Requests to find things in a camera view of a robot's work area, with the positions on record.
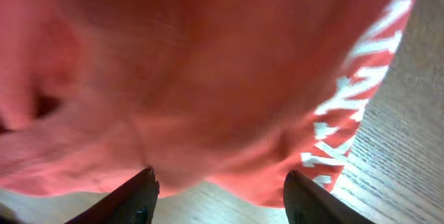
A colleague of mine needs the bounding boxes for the red t-shirt white print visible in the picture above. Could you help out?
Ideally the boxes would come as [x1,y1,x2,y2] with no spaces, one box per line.
[1,0,415,207]

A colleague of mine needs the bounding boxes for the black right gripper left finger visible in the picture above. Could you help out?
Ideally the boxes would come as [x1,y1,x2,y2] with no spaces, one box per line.
[66,168,160,224]

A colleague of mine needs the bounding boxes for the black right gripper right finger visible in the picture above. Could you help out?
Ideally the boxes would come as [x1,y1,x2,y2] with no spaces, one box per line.
[283,171,374,224]

